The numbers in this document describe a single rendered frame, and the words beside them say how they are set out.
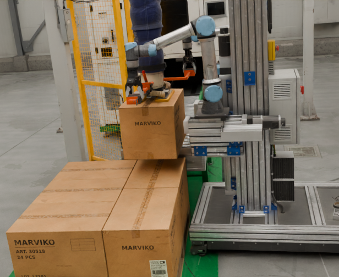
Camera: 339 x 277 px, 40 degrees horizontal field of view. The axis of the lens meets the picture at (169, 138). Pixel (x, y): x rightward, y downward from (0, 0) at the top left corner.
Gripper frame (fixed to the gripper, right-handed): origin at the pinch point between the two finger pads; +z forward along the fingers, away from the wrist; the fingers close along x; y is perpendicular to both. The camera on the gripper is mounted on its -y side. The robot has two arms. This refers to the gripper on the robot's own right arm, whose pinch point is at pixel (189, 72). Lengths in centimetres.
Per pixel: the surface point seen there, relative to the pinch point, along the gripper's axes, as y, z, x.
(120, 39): -58, -25, -70
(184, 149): 18, 60, -8
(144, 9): 40, -54, -24
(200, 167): 17, 77, 5
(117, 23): -57, -39, -71
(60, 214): 122, 63, -76
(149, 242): 142, 72, -14
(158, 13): 34, -50, -15
